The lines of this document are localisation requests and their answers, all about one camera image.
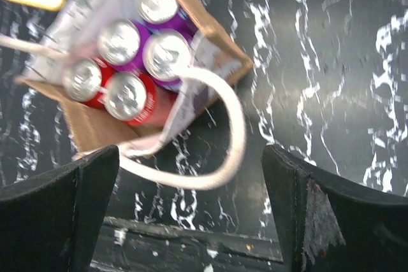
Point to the purple soda can rear right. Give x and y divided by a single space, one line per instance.
164 54

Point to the purple soda can middle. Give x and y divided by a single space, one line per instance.
121 44

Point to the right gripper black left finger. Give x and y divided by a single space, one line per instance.
51 222

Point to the purple soda can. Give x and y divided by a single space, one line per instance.
164 54
160 15
121 44

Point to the burlap canvas bag rope handles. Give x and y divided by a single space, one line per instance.
135 73

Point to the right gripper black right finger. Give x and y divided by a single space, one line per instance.
325 222

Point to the red cola can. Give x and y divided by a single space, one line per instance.
85 81
137 100

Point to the purple soda can rear left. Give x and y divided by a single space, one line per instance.
160 15

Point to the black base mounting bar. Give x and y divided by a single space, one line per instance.
125 245

